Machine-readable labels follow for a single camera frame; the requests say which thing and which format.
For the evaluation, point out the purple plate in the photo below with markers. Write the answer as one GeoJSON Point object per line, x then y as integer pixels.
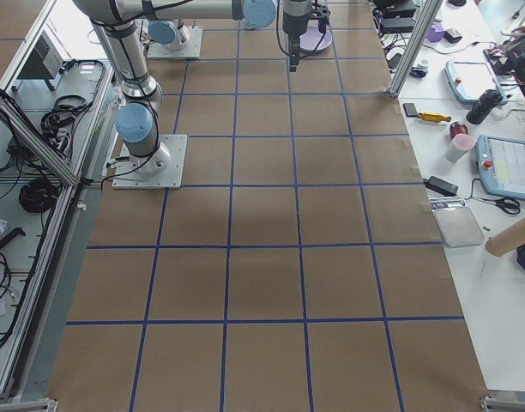
{"type": "Point", "coordinates": [315, 41]}

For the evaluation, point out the white pink cup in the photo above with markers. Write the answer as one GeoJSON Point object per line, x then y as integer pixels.
{"type": "Point", "coordinates": [459, 146]}

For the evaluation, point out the silver metal tin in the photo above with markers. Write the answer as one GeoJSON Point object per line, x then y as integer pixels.
{"type": "Point", "coordinates": [456, 222]}

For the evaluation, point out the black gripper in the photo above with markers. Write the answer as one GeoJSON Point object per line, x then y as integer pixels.
{"type": "Point", "coordinates": [293, 25]}

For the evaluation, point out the red apple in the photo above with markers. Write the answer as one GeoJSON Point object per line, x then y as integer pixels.
{"type": "Point", "coordinates": [457, 128]}

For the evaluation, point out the black water bottle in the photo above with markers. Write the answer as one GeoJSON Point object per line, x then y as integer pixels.
{"type": "Point", "coordinates": [484, 105]}

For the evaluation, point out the black power adapter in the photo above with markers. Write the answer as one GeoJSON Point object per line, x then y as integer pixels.
{"type": "Point", "coordinates": [441, 186]}

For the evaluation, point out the cardboard tube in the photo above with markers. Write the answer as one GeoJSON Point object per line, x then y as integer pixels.
{"type": "Point", "coordinates": [508, 240]}

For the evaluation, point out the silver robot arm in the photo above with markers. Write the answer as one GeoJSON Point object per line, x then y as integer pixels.
{"type": "Point", "coordinates": [172, 35]}
{"type": "Point", "coordinates": [137, 122]}

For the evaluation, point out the far blue teach pendant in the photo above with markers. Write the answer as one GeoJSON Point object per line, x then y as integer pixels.
{"type": "Point", "coordinates": [469, 80]}

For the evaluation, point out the near blue teach pendant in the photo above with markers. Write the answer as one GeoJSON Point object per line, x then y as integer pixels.
{"type": "Point", "coordinates": [501, 165]}

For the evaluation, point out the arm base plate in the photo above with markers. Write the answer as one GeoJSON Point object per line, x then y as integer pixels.
{"type": "Point", "coordinates": [163, 170]}
{"type": "Point", "coordinates": [186, 45]}

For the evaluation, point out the blue teach pendant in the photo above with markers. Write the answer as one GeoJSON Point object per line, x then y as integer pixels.
{"type": "Point", "coordinates": [469, 80]}
{"type": "Point", "coordinates": [501, 165]}

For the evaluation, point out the black smartphone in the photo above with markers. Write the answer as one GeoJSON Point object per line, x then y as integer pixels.
{"type": "Point", "coordinates": [410, 110]}

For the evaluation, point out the aluminium frame post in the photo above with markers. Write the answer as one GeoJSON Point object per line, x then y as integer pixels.
{"type": "Point", "coordinates": [422, 25]}

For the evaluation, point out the purple plastic block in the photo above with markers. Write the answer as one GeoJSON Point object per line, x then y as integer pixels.
{"type": "Point", "coordinates": [435, 33]}

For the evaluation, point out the black scissors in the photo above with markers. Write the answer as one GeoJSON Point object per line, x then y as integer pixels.
{"type": "Point", "coordinates": [508, 205]}

